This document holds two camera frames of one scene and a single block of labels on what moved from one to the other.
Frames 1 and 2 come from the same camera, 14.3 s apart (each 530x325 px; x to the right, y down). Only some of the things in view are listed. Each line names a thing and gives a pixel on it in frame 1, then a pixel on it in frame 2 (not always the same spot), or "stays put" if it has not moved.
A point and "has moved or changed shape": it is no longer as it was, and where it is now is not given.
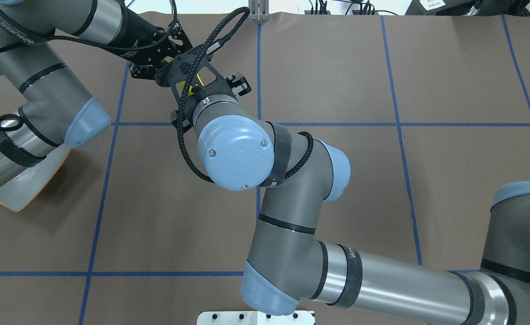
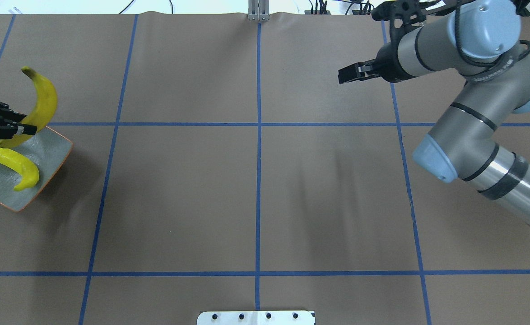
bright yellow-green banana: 183,83 has moved or changed shape
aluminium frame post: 259,10 stays put
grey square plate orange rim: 25,188 stays put
